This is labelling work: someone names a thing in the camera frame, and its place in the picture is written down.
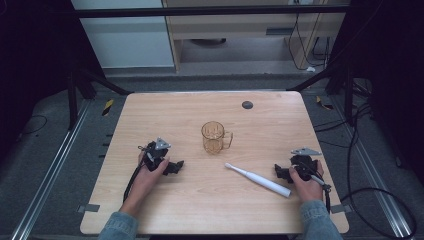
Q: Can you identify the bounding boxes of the amber transparent cup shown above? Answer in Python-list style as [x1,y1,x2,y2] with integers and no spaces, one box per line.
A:
[200,120,234,155]

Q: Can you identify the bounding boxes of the thin black floor cable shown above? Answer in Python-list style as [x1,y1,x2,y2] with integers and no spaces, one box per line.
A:
[18,114,49,137]

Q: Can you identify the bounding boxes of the light wooden desk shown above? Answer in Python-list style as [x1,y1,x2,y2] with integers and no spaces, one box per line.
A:
[162,0,349,73]

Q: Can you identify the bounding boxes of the black floor cable loop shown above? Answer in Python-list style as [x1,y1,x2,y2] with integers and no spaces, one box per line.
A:
[312,99,418,240]

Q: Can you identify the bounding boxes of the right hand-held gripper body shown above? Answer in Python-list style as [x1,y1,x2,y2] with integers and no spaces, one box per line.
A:
[289,147,323,183]

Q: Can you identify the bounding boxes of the black hanging desk cables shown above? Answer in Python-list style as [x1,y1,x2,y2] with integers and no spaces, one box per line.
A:
[287,3,333,72]

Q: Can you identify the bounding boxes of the aluminium floor rail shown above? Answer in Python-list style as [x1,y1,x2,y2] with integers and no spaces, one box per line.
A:
[9,98,92,240]
[331,94,415,240]

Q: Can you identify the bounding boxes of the person's right hand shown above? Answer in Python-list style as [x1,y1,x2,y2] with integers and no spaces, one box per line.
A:
[288,159,325,203]

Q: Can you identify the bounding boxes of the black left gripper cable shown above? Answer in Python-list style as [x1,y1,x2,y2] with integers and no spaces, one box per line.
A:
[122,145,150,203]

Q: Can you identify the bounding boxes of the black horizontal frame bar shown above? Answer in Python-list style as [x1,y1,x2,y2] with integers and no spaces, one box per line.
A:
[71,4,351,20]

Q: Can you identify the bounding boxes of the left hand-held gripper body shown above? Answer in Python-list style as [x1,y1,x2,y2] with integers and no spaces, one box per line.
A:
[138,137,172,173]

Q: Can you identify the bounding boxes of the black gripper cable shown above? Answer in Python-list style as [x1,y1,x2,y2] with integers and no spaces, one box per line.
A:
[122,145,150,203]
[301,162,333,215]

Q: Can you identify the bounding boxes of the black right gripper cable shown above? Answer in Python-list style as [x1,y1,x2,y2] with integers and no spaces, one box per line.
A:
[301,162,333,215]

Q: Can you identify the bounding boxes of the yellow black floor tape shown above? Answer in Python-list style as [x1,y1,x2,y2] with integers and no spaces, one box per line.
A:
[101,98,115,117]
[315,95,335,111]

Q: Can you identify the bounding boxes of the white cabinet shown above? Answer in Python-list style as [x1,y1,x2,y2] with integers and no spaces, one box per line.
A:
[71,0,175,70]

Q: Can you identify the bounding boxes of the person's left hand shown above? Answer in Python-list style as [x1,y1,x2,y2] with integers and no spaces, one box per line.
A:
[130,151,171,203]

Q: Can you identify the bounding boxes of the black metal stand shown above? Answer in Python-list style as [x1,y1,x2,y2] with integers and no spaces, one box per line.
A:
[66,64,134,132]
[286,56,356,128]

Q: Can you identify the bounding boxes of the white electric toothbrush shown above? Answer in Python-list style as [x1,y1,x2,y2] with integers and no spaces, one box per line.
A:
[224,162,292,199]

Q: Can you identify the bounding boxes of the grey tape strip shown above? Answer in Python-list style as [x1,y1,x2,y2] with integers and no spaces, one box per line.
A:
[76,203,101,214]
[330,203,353,215]

